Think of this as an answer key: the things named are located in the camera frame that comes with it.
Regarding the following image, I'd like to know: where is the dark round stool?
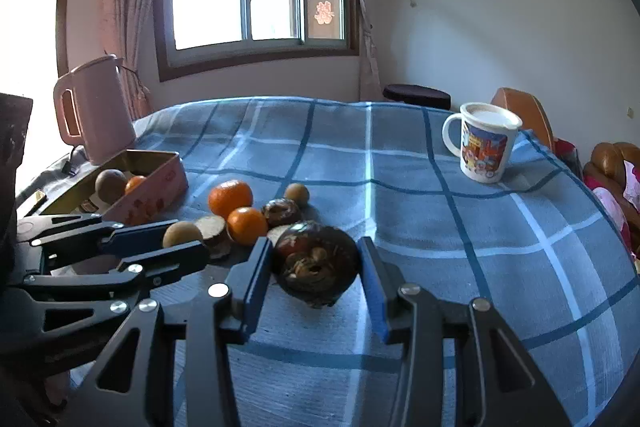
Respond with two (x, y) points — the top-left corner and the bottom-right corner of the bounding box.
(383, 83), (451, 110)

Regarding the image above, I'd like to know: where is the black kettle power cable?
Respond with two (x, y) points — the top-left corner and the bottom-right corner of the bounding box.
(60, 144), (87, 178)

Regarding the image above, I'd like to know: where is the blue plaid tablecloth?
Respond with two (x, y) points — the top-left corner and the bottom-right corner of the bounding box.
(14, 95), (640, 427)

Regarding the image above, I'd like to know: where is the brown passion fruit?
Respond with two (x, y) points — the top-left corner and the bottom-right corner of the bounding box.
(94, 169), (128, 205)

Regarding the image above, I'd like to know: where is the dark mangosteen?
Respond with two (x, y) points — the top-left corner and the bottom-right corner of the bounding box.
(270, 221), (362, 309)
(262, 197), (302, 229)

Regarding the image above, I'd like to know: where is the pink electric kettle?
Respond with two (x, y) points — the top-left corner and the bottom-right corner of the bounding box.
(53, 54), (136, 166)

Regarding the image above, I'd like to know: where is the orange wooden chair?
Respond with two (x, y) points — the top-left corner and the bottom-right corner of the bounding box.
(491, 87), (555, 152)

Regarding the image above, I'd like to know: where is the large orange mandarin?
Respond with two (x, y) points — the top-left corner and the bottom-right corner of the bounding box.
(125, 176), (145, 195)

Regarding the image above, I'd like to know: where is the white printed mug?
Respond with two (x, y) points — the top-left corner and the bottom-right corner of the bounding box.
(442, 102), (523, 184)

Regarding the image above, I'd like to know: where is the pink floral cloth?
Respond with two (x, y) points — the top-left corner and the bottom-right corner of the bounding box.
(584, 160), (639, 255)

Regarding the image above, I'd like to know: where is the pink metal tin box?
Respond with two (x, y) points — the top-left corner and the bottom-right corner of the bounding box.
(41, 150), (188, 225)

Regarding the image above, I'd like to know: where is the tan longan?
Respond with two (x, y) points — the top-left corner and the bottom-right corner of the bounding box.
(162, 221), (203, 248)
(283, 183), (310, 208)

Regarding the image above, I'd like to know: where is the brown leather sofa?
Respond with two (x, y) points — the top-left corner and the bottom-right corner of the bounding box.
(582, 142), (640, 253)

